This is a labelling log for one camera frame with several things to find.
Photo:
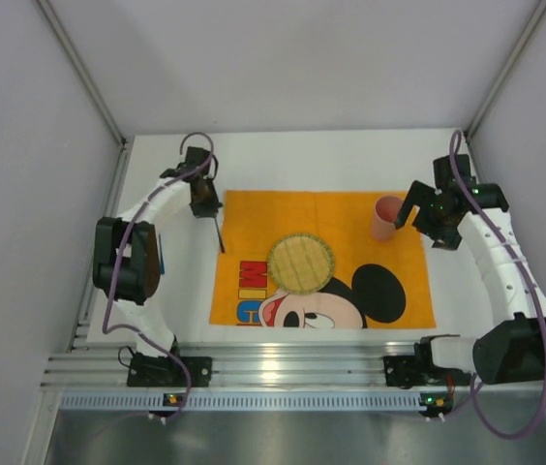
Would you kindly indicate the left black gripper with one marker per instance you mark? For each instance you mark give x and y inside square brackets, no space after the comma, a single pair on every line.
[206,208]

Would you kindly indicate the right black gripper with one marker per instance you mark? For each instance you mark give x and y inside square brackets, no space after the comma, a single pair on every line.
[418,198]

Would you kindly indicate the blue metal spoon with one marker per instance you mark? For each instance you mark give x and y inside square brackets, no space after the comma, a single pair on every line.
[222,247]

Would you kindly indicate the pink plastic cup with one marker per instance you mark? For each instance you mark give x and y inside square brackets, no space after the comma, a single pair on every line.
[385,213]

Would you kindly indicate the blue metal fork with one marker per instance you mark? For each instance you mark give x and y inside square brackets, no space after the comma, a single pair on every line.
[161,255]

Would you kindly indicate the orange cartoon mouse cloth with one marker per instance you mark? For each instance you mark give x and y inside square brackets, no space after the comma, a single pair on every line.
[374,285]

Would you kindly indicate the woven bamboo round plate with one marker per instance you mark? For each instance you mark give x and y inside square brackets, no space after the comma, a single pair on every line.
[301,263]

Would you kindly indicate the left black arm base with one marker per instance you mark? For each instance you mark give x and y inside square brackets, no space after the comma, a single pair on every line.
[163,372]

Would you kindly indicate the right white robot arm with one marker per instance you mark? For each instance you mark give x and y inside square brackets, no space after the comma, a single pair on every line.
[514,350]

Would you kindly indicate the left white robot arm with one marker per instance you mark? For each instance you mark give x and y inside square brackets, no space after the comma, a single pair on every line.
[127,261]

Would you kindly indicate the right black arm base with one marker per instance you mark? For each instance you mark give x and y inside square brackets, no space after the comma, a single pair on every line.
[407,372]

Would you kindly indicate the aluminium mounting rail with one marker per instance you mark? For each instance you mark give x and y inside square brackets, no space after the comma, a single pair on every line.
[250,365]

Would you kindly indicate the perforated metal cable strip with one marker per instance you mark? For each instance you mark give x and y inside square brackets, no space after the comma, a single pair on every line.
[248,401]

